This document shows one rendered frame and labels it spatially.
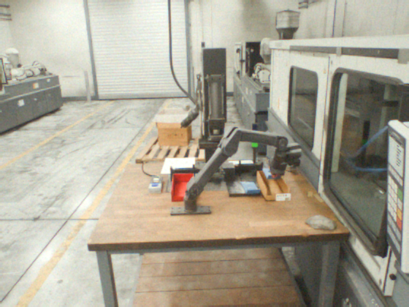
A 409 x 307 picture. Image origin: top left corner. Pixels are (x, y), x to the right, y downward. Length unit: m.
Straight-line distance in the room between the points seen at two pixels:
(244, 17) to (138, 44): 3.40
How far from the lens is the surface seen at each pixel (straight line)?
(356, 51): 1.56
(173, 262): 2.47
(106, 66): 11.54
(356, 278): 1.65
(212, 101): 1.86
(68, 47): 11.98
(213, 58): 1.91
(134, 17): 11.28
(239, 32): 11.08
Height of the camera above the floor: 1.68
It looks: 19 degrees down
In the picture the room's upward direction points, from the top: 2 degrees counter-clockwise
